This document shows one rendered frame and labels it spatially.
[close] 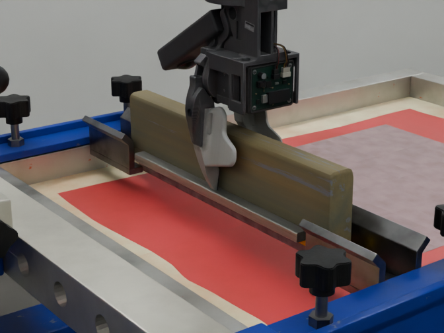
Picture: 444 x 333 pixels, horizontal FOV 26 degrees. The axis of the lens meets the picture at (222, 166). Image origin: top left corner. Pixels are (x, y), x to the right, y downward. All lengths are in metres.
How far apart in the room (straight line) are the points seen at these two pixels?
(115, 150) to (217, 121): 0.23
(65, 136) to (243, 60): 0.36
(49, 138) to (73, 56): 2.00
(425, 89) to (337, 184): 0.70
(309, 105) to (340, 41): 2.49
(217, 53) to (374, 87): 0.61
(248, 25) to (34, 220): 0.27
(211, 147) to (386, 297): 0.27
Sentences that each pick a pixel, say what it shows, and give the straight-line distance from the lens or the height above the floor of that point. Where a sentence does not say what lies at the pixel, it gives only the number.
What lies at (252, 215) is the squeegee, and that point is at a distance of 0.96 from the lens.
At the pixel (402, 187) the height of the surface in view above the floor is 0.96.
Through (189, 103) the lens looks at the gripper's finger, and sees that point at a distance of 0.97.
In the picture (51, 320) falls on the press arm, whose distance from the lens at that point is 0.96.
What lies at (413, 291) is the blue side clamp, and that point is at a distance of 0.82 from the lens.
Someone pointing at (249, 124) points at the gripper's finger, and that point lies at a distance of 1.02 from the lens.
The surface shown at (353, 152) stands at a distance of 1.31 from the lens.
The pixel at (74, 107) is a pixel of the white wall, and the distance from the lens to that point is 3.25.
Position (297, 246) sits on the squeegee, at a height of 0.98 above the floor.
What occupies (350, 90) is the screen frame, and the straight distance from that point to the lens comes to 1.49.
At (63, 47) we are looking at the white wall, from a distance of 3.19.
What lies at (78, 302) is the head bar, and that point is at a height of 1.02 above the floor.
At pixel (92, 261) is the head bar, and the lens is 0.79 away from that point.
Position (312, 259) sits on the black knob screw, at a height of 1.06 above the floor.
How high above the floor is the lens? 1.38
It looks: 20 degrees down
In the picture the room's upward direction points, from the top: straight up
